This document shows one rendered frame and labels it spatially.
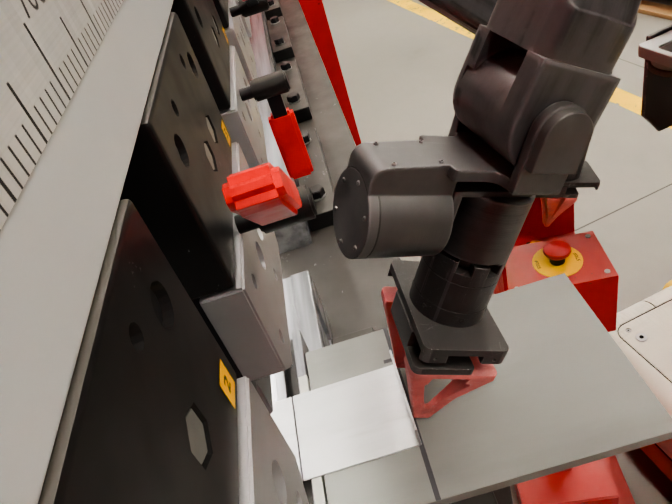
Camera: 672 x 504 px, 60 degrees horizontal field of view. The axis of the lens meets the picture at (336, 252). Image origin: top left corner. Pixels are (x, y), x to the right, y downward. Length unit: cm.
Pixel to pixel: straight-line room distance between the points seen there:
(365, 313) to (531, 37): 50
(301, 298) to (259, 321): 40
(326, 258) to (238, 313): 60
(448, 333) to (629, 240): 177
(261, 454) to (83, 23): 15
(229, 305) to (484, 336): 22
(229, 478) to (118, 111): 12
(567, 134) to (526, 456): 25
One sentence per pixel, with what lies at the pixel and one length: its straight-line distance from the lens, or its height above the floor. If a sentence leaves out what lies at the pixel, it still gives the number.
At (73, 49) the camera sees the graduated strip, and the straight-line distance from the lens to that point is 19.
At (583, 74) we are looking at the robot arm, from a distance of 35.
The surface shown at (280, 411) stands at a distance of 54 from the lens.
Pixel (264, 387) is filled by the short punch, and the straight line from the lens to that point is 40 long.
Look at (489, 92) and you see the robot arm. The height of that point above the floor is 125.
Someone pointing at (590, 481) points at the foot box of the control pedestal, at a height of 12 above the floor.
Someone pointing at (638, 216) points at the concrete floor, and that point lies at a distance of 226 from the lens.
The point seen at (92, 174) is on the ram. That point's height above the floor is 135.
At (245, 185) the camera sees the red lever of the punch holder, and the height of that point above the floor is 131.
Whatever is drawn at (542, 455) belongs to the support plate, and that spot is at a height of 100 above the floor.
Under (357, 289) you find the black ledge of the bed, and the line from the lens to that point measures 80.
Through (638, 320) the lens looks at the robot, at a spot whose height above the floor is 28.
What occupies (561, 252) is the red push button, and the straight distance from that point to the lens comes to 90.
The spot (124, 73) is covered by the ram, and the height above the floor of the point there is 136.
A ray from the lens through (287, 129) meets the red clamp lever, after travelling 50.
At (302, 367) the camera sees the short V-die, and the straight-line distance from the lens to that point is 57.
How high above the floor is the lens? 142
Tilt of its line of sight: 38 degrees down
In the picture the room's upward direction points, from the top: 20 degrees counter-clockwise
